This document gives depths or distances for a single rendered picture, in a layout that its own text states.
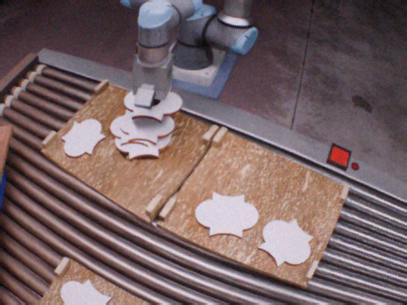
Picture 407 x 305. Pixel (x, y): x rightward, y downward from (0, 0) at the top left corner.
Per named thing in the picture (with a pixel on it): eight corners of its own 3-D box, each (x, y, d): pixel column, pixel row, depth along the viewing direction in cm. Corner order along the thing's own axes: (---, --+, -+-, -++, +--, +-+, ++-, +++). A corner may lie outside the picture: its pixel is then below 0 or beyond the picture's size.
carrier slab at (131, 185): (107, 85, 139) (107, 82, 138) (220, 134, 128) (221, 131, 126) (41, 154, 119) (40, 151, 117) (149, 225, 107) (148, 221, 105)
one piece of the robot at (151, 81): (122, 64, 95) (124, 115, 107) (159, 69, 94) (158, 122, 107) (140, 37, 103) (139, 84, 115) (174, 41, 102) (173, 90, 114)
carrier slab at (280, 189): (223, 133, 128) (223, 130, 127) (347, 191, 117) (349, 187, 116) (155, 226, 107) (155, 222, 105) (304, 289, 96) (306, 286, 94)
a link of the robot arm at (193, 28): (189, 25, 151) (193, -3, 141) (222, 37, 147) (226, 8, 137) (169, 37, 143) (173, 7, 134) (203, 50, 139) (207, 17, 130)
